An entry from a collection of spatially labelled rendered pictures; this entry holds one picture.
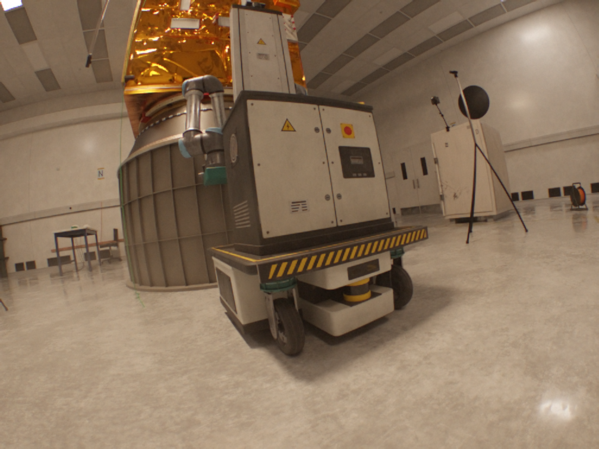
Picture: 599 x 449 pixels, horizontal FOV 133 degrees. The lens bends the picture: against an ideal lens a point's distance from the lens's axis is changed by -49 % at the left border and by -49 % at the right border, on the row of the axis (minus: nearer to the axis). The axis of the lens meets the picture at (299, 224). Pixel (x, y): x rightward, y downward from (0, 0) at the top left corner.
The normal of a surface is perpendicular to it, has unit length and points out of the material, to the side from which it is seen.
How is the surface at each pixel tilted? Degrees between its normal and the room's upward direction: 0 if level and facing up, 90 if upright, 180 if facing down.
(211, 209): 90
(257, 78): 90
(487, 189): 90
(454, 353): 0
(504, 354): 0
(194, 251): 90
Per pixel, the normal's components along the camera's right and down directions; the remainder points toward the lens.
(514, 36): -0.86, 0.13
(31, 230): 0.49, -0.05
